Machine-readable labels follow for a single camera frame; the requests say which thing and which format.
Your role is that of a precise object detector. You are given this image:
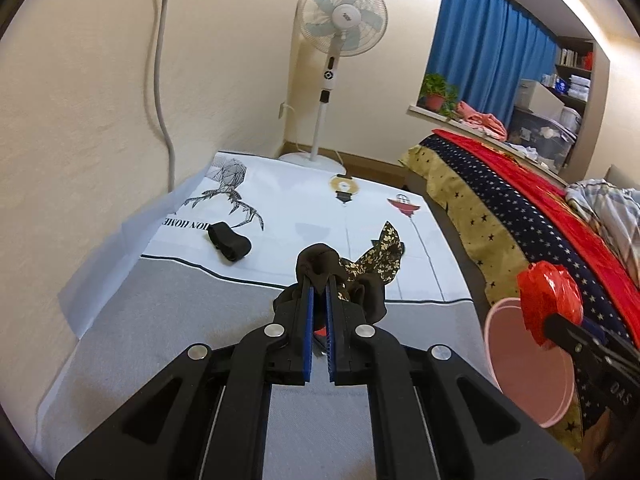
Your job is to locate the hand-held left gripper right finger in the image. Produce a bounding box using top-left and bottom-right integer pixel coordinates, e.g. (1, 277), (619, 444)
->
(324, 280), (586, 480)

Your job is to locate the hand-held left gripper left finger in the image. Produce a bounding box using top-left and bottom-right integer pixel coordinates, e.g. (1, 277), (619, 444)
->
(55, 277), (316, 480)

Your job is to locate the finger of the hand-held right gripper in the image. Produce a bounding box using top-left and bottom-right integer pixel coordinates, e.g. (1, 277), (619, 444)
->
(542, 312), (608, 362)

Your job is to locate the red plastic bag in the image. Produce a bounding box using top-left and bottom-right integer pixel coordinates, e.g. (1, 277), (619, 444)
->
(516, 261), (584, 352)

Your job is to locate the dark brown sock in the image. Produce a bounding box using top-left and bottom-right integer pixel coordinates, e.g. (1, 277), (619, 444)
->
(274, 243), (352, 322)
(350, 277), (389, 324)

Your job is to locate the pink bucket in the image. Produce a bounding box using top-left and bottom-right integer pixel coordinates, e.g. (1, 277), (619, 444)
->
(484, 297), (576, 429)

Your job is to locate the white grey printed bed sheet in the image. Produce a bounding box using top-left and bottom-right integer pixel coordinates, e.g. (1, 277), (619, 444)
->
(30, 150), (506, 480)

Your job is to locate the plaid cloth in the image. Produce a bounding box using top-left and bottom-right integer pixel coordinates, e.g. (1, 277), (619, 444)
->
(565, 177), (640, 276)

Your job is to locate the navy star blanket yellow border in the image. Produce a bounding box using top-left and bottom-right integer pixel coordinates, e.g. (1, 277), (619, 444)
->
(400, 135), (640, 453)

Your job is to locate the red blanket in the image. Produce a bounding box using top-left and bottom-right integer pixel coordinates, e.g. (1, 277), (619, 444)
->
(432, 129), (640, 322)

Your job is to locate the translucent storage bin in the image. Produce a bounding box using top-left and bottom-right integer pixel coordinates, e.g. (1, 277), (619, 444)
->
(510, 107), (584, 169)

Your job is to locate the pink clothes pile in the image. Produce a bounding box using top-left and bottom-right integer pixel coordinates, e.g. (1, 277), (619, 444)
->
(452, 101), (509, 141)

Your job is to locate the white box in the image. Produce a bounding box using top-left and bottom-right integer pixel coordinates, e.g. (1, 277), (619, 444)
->
(515, 79), (566, 117)

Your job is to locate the potted green plant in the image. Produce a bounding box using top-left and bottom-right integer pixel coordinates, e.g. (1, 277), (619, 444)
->
(419, 74), (460, 115)

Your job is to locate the dark bookshelf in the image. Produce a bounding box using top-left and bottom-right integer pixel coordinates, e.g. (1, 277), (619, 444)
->
(542, 36), (596, 111)

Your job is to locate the blue curtain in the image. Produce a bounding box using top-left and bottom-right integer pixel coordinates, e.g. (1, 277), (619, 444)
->
(427, 0), (561, 132)

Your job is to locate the white standing fan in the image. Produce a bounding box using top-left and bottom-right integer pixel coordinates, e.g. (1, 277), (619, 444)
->
(279, 0), (389, 168)

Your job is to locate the black strap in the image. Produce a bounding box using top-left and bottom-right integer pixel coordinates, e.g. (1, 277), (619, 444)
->
(207, 221), (252, 262)

